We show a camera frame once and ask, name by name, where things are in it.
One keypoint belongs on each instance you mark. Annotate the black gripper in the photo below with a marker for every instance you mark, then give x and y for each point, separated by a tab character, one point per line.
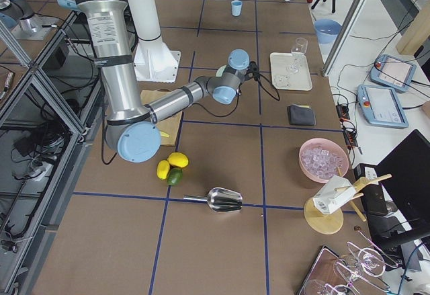
239	91

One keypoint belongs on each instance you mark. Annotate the light blue plastic cup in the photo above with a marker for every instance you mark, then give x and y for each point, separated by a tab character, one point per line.
236	7

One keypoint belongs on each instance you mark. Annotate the steel ice scoop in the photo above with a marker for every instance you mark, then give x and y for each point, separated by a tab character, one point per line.
220	199

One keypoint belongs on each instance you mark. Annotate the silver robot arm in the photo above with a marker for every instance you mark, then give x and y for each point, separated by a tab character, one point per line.
18	13
128	48

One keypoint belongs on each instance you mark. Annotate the green ceramic bowl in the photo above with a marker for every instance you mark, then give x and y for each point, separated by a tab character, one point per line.
220	71

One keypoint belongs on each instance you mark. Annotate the blue bowl with fork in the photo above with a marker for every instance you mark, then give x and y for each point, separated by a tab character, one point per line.
326	30

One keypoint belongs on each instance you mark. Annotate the pink bowl of ice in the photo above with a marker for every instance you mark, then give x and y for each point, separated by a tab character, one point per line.
320	159

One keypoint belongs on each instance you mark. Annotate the cream bear tray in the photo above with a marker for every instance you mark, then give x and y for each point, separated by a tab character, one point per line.
287	73

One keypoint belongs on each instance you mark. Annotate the clear wine glass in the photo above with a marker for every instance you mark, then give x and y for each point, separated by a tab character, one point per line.
298	52

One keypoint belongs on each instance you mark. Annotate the grey yellow folded cloth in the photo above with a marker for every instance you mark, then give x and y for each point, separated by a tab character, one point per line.
300	115

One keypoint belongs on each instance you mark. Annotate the wooden cutting board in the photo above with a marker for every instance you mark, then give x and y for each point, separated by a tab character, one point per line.
170	125

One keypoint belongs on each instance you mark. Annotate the yellow lemon round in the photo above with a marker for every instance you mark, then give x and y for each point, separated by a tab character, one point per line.
178	159

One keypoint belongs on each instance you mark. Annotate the green lime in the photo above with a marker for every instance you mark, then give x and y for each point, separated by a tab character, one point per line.
174	176

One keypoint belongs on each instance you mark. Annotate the yellow lemon upper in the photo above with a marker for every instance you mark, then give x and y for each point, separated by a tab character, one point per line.
163	169

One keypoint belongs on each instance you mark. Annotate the near blue teach pendant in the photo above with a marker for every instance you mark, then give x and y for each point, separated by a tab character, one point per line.
381	107

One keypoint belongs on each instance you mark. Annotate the blue teach pendant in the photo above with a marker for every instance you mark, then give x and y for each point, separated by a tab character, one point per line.
381	107
393	72

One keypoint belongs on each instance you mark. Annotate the far blue teach pendant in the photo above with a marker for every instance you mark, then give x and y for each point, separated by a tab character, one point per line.
393	72

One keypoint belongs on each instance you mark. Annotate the black monitor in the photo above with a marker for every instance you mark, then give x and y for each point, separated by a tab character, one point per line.
408	164

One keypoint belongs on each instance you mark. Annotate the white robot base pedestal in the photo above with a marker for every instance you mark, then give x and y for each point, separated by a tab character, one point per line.
153	61

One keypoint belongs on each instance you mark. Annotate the aluminium frame post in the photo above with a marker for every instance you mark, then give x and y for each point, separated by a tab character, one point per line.
349	21

